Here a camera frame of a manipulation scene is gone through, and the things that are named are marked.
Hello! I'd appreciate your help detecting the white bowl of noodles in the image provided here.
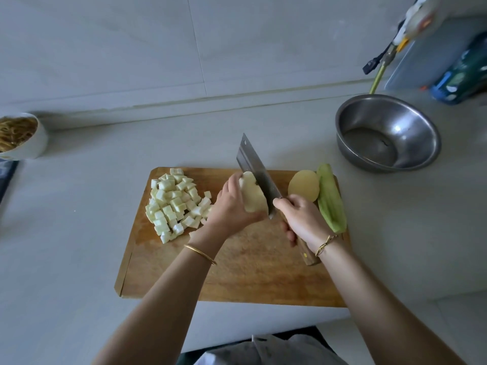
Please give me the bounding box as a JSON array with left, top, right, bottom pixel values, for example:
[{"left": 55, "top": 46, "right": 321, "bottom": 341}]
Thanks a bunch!
[{"left": 0, "top": 113, "right": 49, "bottom": 161}]

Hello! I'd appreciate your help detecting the grey apron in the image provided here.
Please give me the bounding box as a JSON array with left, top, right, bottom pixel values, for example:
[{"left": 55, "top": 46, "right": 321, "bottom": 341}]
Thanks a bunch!
[{"left": 194, "top": 334, "right": 337, "bottom": 365}]

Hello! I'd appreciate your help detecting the steel cleaver with wooden handle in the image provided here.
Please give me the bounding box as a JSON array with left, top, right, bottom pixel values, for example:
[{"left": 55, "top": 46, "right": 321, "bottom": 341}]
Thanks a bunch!
[{"left": 236, "top": 133, "right": 322, "bottom": 267}]

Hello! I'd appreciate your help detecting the peeled potato half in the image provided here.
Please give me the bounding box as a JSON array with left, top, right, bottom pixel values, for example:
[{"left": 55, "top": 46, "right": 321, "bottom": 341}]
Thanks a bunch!
[
  {"left": 287, "top": 170, "right": 320, "bottom": 203},
  {"left": 239, "top": 171, "right": 269, "bottom": 214}
]

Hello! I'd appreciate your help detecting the pile of diced white cubes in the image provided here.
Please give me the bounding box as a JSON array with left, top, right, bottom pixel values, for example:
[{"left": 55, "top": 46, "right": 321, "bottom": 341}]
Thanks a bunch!
[{"left": 145, "top": 168, "right": 213, "bottom": 245}]

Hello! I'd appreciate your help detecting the peeled green gourd piece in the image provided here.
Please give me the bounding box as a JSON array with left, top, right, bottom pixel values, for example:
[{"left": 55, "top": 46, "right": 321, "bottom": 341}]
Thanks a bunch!
[{"left": 316, "top": 163, "right": 347, "bottom": 235}]

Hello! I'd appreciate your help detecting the blue-green bottle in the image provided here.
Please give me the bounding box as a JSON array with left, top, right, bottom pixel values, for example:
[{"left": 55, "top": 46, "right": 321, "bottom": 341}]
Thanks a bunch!
[{"left": 430, "top": 32, "right": 487, "bottom": 106}]

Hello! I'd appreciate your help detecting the stainless steel bowl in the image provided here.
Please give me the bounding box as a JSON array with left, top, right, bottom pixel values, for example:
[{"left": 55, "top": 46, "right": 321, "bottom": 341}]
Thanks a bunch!
[{"left": 335, "top": 94, "right": 442, "bottom": 173}]

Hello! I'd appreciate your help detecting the gold bangle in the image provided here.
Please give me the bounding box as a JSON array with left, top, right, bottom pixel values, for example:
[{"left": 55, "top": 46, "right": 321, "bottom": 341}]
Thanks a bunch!
[{"left": 184, "top": 244, "right": 218, "bottom": 266}]

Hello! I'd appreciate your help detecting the yellow-green handled utensil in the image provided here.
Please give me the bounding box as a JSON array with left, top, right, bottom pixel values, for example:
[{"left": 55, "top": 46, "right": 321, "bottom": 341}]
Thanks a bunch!
[{"left": 369, "top": 36, "right": 409, "bottom": 95}]

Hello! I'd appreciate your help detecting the person's right hand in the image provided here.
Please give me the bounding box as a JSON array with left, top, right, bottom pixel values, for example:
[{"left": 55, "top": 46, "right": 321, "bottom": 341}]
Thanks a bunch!
[{"left": 273, "top": 194, "right": 335, "bottom": 252}]

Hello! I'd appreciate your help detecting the person's right forearm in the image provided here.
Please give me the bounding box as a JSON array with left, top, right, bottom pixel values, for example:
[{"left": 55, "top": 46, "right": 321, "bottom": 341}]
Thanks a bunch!
[{"left": 314, "top": 235, "right": 466, "bottom": 365}]

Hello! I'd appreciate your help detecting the gold string bracelet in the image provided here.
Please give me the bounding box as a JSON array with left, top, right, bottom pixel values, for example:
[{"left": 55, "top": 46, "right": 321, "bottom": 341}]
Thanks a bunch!
[{"left": 315, "top": 234, "right": 339, "bottom": 258}]

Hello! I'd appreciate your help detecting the person's left hand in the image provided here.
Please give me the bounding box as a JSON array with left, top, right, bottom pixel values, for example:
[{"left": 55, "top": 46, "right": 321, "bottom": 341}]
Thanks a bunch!
[{"left": 205, "top": 172, "right": 269, "bottom": 239}]

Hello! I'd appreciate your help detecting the black handled utensil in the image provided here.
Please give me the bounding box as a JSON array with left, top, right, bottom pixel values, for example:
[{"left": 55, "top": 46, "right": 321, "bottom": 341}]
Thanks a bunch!
[{"left": 362, "top": 19, "right": 406, "bottom": 76}]

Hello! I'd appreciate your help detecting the wooden cutting board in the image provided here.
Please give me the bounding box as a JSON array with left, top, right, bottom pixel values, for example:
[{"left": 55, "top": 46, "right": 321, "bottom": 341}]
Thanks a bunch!
[{"left": 114, "top": 167, "right": 352, "bottom": 308}]

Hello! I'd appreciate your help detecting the grey plastic cutting board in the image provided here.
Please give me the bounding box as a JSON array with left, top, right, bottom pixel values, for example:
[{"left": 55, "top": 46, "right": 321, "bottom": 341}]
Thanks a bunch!
[{"left": 384, "top": 15, "right": 487, "bottom": 92}]

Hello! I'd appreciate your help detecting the person's left forearm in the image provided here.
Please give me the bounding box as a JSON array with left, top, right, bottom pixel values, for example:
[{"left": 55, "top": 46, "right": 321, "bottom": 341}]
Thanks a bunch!
[{"left": 92, "top": 223, "right": 228, "bottom": 365}]

